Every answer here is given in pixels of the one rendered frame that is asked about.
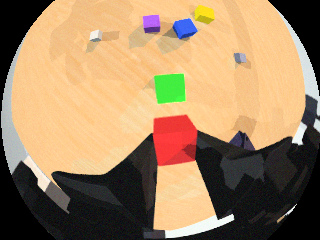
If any red block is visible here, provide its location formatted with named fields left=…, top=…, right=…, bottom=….
left=153, top=115, right=197, bottom=167

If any green block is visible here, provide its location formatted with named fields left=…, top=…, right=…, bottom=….
left=155, top=73, right=185, bottom=104

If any yellow block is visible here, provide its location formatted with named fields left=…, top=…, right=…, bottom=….
left=195, top=5, right=215, bottom=24

